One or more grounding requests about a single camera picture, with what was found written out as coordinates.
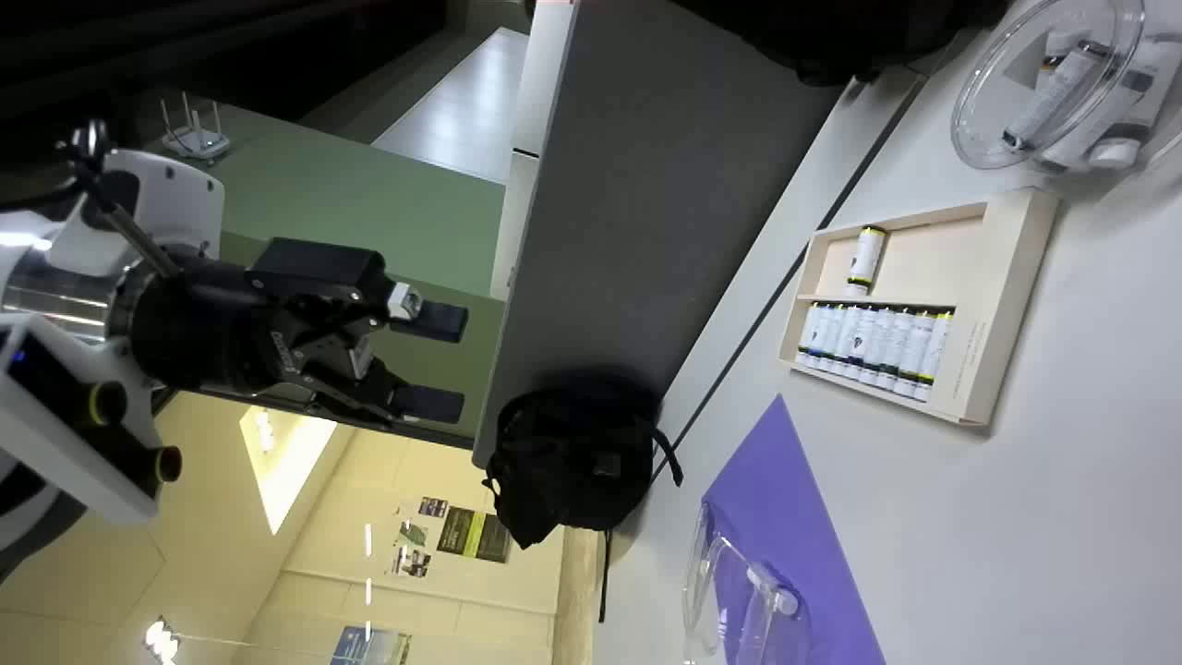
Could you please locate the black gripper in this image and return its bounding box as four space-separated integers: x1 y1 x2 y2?
249 235 474 430

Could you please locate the clear plastic lidded container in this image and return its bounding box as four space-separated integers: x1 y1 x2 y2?
679 529 820 665

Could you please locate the green cabinet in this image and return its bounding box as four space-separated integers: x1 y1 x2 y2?
144 101 510 452

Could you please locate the black backpack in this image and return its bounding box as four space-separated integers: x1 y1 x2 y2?
481 370 689 553

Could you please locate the bright window panel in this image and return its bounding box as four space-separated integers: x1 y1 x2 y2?
238 403 345 541

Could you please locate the grey partition board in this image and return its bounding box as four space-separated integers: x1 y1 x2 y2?
474 0 854 471

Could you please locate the white wifi router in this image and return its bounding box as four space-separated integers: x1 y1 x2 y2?
153 90 238 165

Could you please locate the round ceiling lamp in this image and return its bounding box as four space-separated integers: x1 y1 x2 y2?
141 612 184 665

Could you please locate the purple mat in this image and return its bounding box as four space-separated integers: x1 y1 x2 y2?
698 392 889 665

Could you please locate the white paint tube yellow label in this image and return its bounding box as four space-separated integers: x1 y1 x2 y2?
846 227 889 291

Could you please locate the shallow wooden box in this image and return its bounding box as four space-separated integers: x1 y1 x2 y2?
776 185 1065 440

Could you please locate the clear round plastic bowl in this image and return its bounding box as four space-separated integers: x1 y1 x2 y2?
951 0 1182 176

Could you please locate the long white stick object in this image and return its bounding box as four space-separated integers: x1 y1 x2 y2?
996 41 1110 154

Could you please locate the white flat packet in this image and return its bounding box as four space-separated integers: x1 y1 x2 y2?
1043 25 1182 175

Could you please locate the dark wall poster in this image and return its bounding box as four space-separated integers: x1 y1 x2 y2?
431 501 513 568

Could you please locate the small wall photo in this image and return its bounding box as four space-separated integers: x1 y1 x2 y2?
393 490 450 585

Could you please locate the blue wall poster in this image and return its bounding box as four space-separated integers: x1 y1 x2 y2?
325 620 419 665

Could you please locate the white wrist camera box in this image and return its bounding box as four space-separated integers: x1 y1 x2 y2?
0 311 184 532

